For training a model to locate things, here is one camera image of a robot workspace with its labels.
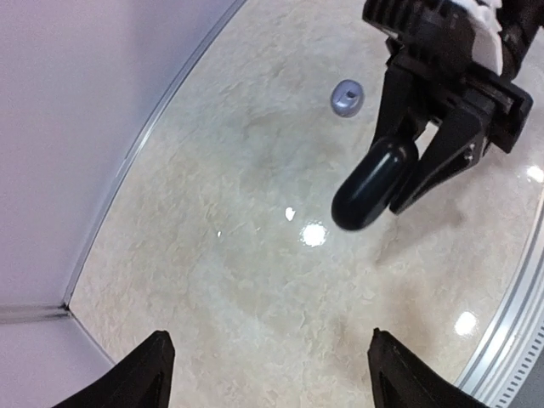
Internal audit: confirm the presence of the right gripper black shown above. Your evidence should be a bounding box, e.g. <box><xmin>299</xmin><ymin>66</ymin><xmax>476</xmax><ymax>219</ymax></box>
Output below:
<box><xmin>362</xmin><ymin>1</ymin><xmax>534</xmax><ymax>215</ymax></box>

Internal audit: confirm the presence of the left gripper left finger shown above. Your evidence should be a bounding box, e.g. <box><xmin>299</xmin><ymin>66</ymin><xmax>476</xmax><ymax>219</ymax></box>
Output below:
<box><xmin>55</xmin><ymin>331</ymin><xmax>175</xmax><ymax>408</ymax></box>

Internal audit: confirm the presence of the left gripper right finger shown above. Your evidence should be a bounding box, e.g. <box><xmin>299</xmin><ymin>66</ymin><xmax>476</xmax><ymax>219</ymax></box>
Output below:
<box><xmin>367</xmin><ymin>328</ymin><xmax>485</xmax><ymax>408</ymax></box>

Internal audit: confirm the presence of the purple earbud charging case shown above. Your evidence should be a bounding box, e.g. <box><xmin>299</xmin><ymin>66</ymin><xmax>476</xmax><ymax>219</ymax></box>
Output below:
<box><xmin>330</xmin><ymin>79</ymin><xmax>365</xmax><ymax>118</ymax></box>

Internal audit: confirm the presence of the black earbud case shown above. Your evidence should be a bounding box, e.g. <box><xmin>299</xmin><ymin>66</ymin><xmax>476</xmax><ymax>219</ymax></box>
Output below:
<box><xmin>331</xmin><ymin>138</ymin><xmax>419</xmax><ymax>231</ymax></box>

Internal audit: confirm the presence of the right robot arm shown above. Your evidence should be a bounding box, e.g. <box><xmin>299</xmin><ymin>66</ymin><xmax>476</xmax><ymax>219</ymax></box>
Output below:
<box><xmin>362</xmin><ymin>1</ymin><xmax>543</xmax><ymax>213</ymax></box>

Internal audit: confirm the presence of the aluminium front rail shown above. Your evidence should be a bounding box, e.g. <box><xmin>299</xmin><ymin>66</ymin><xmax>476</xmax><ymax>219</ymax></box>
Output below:
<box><xmin>456</xmin><ymin>216</ymin><xmax>543</xmax><ymax>407</ymax></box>

